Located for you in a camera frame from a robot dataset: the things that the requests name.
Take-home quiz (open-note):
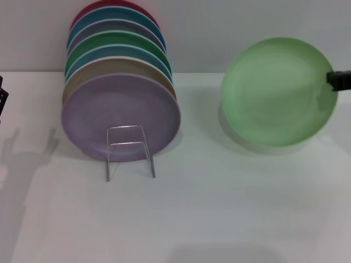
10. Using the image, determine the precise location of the light green plate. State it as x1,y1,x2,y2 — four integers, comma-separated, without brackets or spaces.
220,37,339,147

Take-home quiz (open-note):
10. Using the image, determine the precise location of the beige plate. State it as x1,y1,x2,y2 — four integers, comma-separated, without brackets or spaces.
62,56,178,106

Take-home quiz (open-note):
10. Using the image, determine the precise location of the lilac plate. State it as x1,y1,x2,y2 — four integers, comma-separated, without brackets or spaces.
60,72,182,163

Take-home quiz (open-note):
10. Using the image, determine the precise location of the light blue plate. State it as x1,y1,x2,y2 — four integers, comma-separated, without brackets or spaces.
64,43,174,83

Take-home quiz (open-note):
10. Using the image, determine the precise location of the dark green plate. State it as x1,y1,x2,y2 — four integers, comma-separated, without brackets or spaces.
65,30,172,76

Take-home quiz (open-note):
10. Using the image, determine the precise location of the crimson plate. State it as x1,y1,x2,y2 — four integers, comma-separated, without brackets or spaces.
69,0,160,31

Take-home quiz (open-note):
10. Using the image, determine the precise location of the grey lavender plate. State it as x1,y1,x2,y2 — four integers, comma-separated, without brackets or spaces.
66,19,167,53

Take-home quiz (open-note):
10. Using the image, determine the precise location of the teal blue plate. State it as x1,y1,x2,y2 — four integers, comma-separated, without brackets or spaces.
67,7,167,52

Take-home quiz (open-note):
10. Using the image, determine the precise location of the metal wire plate rack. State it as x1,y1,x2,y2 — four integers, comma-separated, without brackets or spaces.
105,124,157,183

